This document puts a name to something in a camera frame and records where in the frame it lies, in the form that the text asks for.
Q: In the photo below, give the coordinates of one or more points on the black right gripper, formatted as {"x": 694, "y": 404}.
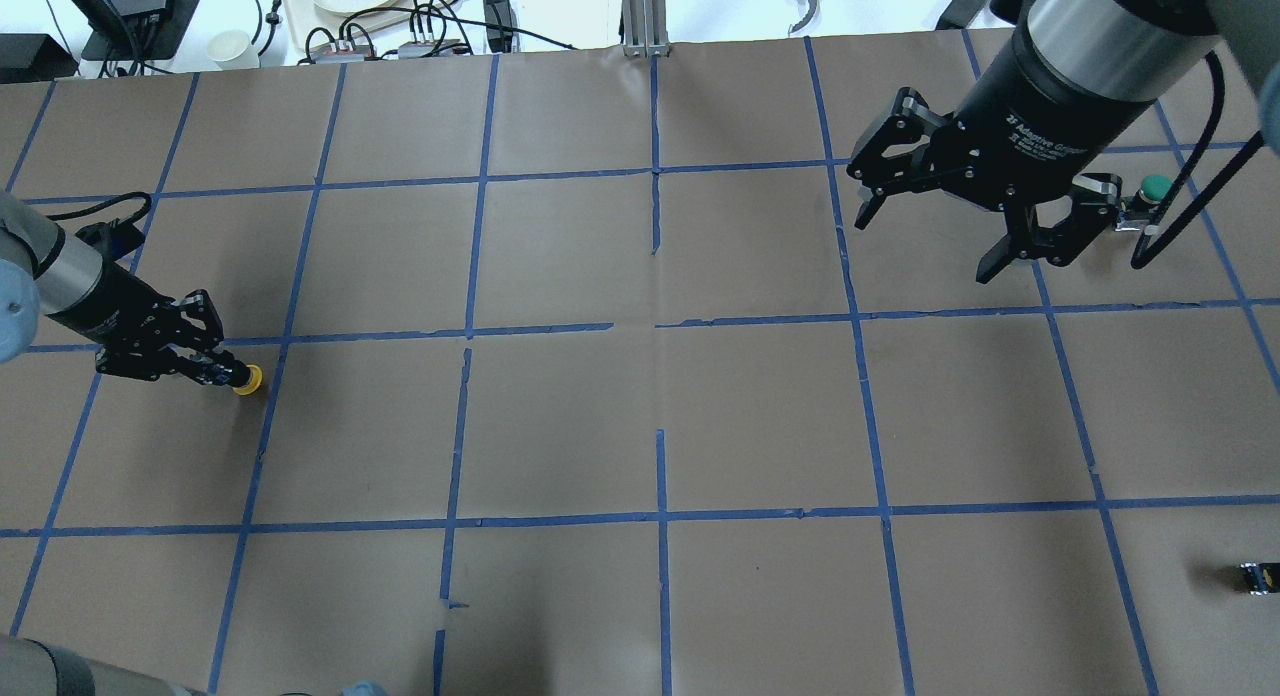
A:
{"x": 1040, "y": 101}

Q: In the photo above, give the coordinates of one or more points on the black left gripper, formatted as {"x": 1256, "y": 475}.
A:
{"x": 108, "y": 318}

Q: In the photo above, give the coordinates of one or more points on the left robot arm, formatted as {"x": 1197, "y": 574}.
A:
{"x": 76, "y": 280}

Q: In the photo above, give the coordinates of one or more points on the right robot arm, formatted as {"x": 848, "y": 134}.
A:
{"x": 1072, "y": 77}

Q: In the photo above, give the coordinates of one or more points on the black monitor stand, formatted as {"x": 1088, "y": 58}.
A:
{"x": 135, "y": 30}

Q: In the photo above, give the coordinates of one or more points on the white paper cup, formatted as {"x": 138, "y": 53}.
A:
{"x": 233, "y": 50}

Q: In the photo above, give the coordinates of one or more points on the green push button switch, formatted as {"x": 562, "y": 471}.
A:
{"x": 1141, "y": 211}

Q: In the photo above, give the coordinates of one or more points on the aluminium frame post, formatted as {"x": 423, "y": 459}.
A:
{"x": 644, "y": 30}

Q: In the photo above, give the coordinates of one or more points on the red push button switch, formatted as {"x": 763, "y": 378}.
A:
{"x": 1260, "y": 578}

